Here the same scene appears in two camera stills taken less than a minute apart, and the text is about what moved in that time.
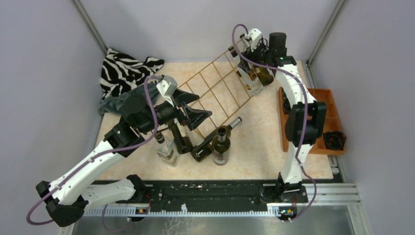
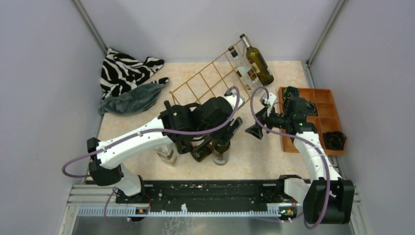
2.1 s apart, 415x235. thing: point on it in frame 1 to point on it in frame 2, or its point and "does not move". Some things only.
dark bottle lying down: (203, 151) does not move
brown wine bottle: (221, 148) does not move
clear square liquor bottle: (248, 75) does not move
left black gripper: (193, 116) to (226, 134)
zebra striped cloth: (120, 73) does not move
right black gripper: (250, 54) to (262, 116)
